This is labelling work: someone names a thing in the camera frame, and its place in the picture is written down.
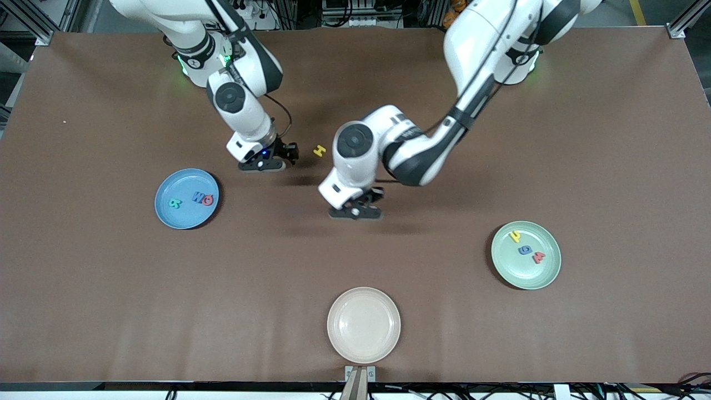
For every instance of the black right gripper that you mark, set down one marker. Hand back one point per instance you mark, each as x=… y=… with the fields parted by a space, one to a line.
x=286 y=151

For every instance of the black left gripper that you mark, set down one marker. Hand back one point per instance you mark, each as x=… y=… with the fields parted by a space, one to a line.
x=374 y=195

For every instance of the red foam letter Q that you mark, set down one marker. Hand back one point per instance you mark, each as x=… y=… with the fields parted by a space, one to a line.
x=209 y=200

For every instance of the blue foam letter W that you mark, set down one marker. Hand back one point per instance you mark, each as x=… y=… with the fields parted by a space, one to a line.
x=198 y=196

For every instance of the teal foam letter R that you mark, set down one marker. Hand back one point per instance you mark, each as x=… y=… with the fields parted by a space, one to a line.
x=175 y=203

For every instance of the small yellow foam letter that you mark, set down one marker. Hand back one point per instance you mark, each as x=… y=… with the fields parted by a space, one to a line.
x=515 y=236

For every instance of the blue foam letter g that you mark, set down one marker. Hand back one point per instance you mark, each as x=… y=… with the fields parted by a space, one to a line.
x=525 y=250

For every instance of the red foam letter w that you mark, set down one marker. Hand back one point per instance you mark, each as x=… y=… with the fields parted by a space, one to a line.
x=539 y=257

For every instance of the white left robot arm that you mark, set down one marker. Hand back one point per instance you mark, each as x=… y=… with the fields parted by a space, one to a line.
x=361 y=155

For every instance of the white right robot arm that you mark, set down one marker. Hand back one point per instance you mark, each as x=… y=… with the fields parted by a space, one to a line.
x=239 y=105

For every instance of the blue plate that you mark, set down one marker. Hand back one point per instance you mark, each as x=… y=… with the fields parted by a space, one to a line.
x=183 y=218

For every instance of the beige plate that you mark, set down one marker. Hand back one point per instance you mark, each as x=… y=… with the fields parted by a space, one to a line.
x=364 y=325

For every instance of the green plate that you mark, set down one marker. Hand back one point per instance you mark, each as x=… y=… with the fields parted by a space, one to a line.
x=519 y=275

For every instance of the yellow foam letter H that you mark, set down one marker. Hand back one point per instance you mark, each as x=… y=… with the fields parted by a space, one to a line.
x=319 y=150

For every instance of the white power strip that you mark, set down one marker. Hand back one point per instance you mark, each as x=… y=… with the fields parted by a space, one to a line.
x=258 y=16

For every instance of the white electronics box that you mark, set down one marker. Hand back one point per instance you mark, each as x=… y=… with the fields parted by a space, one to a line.
x=350 y=21

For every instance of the metal table edge bracket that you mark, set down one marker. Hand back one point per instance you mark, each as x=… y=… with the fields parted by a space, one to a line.
x=360 y=383

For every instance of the aluminium frame post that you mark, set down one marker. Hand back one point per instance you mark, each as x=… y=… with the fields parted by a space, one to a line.
x=679 y=29
x=41 y=38

